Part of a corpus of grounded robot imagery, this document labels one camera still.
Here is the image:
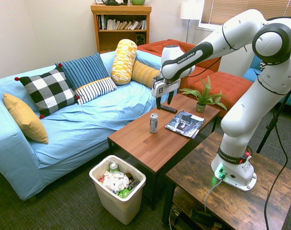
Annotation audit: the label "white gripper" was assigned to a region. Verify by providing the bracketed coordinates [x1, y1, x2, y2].
[151, 76, 181, 111]

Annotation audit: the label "silver drink can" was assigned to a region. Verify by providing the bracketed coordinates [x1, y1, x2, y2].
[149, 113, 159, 134]

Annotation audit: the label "white plastic trash bin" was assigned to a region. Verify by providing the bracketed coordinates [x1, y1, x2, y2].
[89, 155, 147, 225]

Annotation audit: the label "black remote control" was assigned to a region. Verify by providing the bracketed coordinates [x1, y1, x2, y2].
[160, 104, 178, 114]

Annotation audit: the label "dark cover magazine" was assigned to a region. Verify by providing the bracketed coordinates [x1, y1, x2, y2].
[164, 109, 206, 139]

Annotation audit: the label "mustard striped pillow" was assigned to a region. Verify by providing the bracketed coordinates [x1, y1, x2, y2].
[131, 60, 161, 89]

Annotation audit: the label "potted green fern plant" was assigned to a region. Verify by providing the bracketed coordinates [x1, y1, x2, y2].
[178, 75, 228, 114]

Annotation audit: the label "reddish wood coffee table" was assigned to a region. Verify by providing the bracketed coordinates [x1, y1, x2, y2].
[107, 92, 221, 211]

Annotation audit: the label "yellow patterned bolster pillow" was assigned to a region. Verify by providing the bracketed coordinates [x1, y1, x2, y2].
[110, 39, 138, 86]

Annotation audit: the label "orange ottoman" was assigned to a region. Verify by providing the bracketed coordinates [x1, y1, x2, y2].
[180, 71, 254, 118]

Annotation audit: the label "blue striped pillow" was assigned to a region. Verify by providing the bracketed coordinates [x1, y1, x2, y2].
[55, 52, 117, 106]

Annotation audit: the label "row of books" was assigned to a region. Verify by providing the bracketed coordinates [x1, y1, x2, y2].
[98, 14, 147, 31]

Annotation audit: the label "blue bench sofa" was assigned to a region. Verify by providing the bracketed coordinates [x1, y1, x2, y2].
[243, 54, 291, 108]

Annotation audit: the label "light blue sofa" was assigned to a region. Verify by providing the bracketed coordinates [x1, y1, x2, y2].
[0, 49, 182, 201]

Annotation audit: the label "white shade floor lamp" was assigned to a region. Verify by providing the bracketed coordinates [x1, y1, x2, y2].
[180, 2, 200, 44]

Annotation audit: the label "crumpled white paper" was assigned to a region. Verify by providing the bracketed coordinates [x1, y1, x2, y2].
[103, 170, 131, 192]

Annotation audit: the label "wooden bookshelf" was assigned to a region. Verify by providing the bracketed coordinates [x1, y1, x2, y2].
[90, 4, 152, 54]

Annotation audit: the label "brown window blinds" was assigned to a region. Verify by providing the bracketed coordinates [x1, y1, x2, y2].
[201, 0, 291, 26]

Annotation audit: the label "black tripod stand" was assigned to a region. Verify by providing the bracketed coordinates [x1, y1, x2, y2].
[256, 87, 291, 154]

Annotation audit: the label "black white shelf ornament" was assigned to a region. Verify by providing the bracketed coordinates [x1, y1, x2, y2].
[103, 0, 128, 6]

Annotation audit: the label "black white checkered pillow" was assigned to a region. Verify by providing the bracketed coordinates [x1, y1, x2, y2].
[14, 67, 81, 119]

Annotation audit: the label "black box under table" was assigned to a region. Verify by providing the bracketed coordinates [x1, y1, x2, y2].
[190, 208, 223, 229]

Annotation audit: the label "rustic brown robot table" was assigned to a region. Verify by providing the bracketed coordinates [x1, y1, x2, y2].
[161, 131, 291, 230]

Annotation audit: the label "plain mustard yellow pillow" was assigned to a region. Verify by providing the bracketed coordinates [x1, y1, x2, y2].
[3, 92, 49, 145]

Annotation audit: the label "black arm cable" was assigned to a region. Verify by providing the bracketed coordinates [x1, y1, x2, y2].
[187, 57, 223, 78]

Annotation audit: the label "white window frame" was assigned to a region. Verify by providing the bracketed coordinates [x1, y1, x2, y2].
[198, 23, 224, 31]

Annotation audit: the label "grey base cable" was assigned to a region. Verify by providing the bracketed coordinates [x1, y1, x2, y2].
[204, 179, 224, 214]

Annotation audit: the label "long black hanging cable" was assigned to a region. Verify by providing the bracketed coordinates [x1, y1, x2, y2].
[264, 105, 288, 230]

